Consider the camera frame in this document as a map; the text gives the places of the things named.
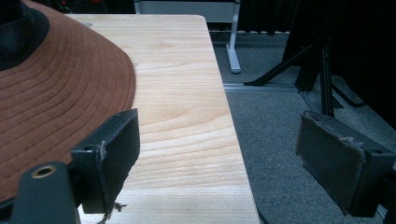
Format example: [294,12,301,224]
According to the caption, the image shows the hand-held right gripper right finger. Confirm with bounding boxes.
[294,110,396,218]

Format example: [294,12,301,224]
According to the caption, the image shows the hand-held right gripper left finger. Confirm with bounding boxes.
[68,107,141,216]

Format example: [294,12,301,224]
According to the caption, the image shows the brown brimmed hat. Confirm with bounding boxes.
[0,0,137,203]

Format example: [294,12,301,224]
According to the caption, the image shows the black tripod stand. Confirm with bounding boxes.
[243,36,367,119]

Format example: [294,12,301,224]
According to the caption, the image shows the dark curtain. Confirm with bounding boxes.
[236,0,396,129]

